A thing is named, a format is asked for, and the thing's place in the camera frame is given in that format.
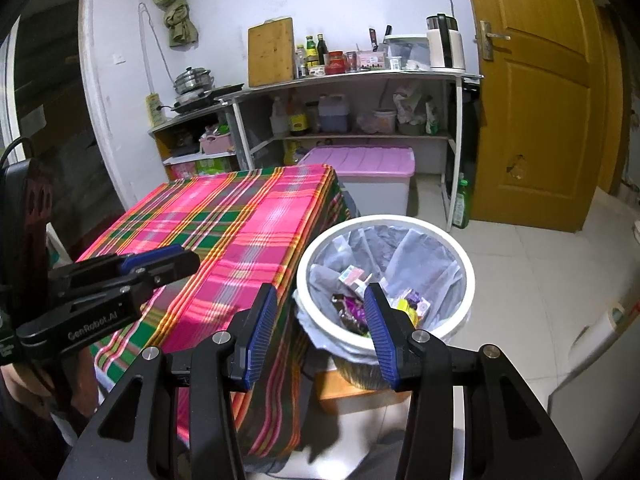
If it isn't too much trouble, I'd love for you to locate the pink carton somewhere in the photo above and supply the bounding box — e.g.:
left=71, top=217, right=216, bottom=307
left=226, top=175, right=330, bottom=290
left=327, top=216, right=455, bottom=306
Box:
left=167, top=160, right=198, bottom=181

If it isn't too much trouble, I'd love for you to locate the white purple carton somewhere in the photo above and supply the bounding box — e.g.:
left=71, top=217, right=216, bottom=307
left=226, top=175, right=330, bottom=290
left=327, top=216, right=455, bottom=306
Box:
left=400, top=287, right=432, bottom=323

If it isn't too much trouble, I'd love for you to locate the purple snack wrapper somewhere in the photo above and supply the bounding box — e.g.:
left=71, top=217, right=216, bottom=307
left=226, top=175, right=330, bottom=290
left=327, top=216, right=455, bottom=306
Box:
left=330, top=292, right=373, bottom=333

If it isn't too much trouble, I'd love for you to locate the black tall container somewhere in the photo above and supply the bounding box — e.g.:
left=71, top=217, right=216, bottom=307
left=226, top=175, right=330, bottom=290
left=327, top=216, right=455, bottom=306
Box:
left=457, top=85, right=482, bottom=181

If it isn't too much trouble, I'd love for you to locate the green hanging cloth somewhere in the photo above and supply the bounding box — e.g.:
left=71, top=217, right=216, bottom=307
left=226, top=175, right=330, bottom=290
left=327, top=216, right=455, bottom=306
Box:
left=150, top=0, right=201, bottom=48

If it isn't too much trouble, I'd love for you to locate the red white carton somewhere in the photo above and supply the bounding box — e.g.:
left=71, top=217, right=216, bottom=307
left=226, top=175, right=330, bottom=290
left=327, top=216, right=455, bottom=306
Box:
left=339, top=266, right=368, bottom=291

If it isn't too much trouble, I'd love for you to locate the crumpled plastic bag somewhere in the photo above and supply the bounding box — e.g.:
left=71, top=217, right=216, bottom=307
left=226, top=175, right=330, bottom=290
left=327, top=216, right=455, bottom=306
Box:
left=392, top=85, right=426, bottom=126

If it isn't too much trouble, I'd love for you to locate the grey storage box pink lid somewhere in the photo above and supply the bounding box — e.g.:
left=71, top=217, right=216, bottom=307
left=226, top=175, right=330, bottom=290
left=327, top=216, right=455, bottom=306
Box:
left=299, top=146, right=417, bottom=221

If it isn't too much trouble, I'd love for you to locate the green plastic bottle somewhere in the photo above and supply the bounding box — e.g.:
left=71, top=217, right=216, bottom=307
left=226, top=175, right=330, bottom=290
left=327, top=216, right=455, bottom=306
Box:
left=451, top=173, right=472, bottom=229

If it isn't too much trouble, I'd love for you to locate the white appliance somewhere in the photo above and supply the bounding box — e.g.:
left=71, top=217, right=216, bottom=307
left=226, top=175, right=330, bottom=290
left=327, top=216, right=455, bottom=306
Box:
left=547, top=260, right=640, bottom=480

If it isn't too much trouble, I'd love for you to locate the pink plastic basket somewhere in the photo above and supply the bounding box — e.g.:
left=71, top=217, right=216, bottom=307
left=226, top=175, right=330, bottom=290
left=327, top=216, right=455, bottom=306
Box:
left=199, top=132, right=236, bottom=155

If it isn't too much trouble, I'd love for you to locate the pink knife holder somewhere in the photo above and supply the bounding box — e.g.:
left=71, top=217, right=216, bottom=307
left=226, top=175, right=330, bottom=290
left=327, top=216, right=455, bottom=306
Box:
left=357, top=50, right=390, bottom=70

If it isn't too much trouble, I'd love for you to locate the steel steamer pot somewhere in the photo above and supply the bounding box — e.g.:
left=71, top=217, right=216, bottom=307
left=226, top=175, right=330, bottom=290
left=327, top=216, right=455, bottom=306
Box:
left=173, top=66, right=217, bottom=102

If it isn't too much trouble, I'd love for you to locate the wooden door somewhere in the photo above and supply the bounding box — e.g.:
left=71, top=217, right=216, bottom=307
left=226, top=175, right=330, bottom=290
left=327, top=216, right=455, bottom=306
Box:
left=460, top=0, right=616, bottom=233

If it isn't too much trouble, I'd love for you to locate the low wooden stool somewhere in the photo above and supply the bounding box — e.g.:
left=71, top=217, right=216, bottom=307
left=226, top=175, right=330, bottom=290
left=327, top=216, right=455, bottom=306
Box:
left=315, top=367, right=416, bottom=413

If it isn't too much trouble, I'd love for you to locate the white plastic bottle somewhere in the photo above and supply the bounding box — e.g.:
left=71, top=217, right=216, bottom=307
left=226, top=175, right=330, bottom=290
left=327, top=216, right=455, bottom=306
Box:
left=270, top=97, right=291, bottom=136

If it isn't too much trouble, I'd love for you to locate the black induction stove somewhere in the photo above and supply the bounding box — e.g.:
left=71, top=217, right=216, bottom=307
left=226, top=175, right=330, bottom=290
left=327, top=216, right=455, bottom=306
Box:
left=170, top=84, right=246, bottom=113

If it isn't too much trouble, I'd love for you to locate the person's left hand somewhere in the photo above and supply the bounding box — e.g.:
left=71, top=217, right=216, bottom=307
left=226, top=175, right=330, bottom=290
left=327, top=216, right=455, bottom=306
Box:
left=0, top=355, right=98, bottom=421

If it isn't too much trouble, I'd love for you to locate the white round trash bin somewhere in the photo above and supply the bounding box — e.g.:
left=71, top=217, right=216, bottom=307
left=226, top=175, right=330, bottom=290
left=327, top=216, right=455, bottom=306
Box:
left=295, top=215, right=476, bottom=391

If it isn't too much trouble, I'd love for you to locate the purple plastic jug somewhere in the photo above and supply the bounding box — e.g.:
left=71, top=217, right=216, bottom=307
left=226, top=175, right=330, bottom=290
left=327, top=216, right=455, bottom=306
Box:
left=317, top=94, right=351, bottom=133

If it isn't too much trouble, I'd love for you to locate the yellow power strip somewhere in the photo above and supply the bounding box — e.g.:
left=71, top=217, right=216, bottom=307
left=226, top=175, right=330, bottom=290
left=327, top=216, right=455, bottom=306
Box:
left=145, top=92, right=168, bottom=128

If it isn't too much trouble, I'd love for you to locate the yellow snack packet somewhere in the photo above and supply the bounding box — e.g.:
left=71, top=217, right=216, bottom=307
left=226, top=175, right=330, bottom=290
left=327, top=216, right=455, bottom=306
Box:
left=395, top=299, right=418, bottom=326

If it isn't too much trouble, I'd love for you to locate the yellow label oil bottle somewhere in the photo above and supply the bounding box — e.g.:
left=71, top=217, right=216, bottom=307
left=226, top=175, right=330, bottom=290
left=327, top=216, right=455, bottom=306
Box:
left=287, top=102, right=310, bottom=136

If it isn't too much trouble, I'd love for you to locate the small low shelf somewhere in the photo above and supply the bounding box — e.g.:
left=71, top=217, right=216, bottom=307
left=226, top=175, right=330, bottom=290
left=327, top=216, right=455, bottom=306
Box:
left=147, top=102, right=238, bottom=181

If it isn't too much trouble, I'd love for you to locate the clear plastic container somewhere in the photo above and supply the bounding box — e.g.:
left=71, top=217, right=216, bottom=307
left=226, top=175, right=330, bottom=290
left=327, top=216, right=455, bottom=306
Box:
left=384, top=34, right=432, bottom=71

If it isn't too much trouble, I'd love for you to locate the metal door handle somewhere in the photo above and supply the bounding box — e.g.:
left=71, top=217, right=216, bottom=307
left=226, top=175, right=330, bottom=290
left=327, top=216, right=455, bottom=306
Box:
left=477, top=20, right=512, bottom=61

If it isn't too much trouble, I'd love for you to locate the metal kitchen shelf unit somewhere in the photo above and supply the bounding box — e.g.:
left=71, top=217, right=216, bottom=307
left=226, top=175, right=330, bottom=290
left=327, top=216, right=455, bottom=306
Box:
left=215, top=71, right=486, bottom=231

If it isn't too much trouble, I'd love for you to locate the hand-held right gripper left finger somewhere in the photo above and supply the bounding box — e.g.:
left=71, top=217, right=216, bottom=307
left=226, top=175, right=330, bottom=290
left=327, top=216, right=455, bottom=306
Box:
left=59, top=282, right=278, bottom=480

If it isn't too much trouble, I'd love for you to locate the wooden cutting board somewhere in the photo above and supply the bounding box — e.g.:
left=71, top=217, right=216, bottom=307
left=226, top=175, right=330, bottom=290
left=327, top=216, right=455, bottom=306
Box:
left=247, top=16, right=296, bottom=88

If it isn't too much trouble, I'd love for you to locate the clear plastic tub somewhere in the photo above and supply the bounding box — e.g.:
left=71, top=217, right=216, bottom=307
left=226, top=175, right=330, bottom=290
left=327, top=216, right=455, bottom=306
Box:
left=370, top=109, right=398, bottom=133

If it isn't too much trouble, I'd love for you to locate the clear plastic bin liner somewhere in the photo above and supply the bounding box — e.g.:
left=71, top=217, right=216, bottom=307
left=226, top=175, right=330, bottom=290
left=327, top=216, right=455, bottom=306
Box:
left=292, top=225, right=468, bottom=366

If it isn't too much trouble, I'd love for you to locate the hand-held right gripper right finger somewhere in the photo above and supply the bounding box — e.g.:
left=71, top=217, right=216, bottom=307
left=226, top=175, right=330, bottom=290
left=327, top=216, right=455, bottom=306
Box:
left=363, top=282, right=583, bottom=480

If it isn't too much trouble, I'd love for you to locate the green carton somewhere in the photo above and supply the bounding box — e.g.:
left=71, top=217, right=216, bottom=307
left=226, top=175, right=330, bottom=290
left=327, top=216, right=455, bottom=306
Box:
left=195, top=156, right=233, bottom=176

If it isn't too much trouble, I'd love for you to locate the white electric kettle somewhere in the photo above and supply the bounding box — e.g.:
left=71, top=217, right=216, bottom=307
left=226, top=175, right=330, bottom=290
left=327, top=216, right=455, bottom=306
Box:
left=426, top=13, right=467, bottom=72

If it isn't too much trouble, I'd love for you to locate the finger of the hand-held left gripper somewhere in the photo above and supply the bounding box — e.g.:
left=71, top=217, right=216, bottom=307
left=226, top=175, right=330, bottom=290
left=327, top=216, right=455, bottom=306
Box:
left=49, top=244, right=185, bottom=283
left=50, top=250, right=201, bottom=321

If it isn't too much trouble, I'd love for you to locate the pink plaid tablecloth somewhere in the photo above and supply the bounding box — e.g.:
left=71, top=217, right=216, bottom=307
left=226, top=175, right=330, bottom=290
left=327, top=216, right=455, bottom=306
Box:
left=75, top=165, right=361, bottom=461

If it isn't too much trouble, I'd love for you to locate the grey wall cable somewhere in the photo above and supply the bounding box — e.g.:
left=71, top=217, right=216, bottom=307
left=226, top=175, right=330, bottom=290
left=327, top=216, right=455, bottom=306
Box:
left=137, top=2, right=173, bottom=106

